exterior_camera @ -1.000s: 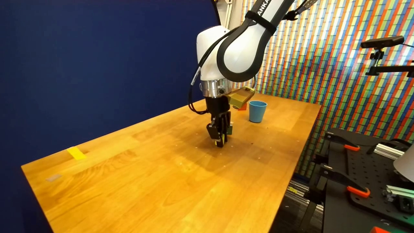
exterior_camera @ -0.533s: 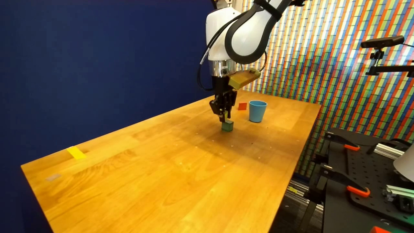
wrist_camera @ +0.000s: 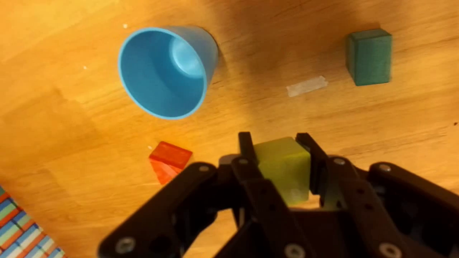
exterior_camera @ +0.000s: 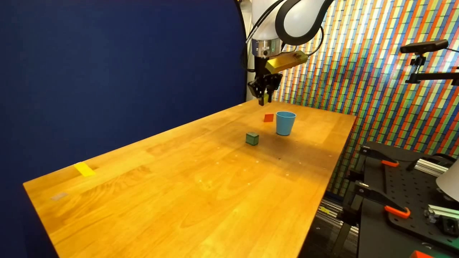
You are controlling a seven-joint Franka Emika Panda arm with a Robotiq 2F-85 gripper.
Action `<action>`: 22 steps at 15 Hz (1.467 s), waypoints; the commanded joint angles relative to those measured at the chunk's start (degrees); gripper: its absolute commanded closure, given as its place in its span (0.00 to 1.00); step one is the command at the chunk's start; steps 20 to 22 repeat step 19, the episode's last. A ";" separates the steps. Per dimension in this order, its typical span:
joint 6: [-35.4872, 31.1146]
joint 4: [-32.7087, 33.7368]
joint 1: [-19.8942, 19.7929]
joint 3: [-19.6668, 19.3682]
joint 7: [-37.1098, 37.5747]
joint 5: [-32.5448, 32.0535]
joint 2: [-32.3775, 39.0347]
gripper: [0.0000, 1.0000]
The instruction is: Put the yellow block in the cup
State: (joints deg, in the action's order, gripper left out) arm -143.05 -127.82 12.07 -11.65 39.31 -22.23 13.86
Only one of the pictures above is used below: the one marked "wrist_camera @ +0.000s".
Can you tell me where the red block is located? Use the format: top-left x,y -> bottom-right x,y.
148,141 -> 193,186

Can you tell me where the striped cloth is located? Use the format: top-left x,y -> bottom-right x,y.
0,185 -> 66,258

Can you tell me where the piece of clear tape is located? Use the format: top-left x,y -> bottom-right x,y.
286,75 -> 328,98

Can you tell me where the green block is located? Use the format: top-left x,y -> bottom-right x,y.
345,28 -> 393,87

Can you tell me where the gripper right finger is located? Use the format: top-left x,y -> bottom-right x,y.
295,132 -> 459,258

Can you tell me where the blue plastic cup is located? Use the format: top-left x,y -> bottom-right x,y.
118,25 -> 219,120

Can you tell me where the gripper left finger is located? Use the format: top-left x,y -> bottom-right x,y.
98,132 -> 305,258

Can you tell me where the yellow block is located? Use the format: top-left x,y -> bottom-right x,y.
253,137 -> 311,206

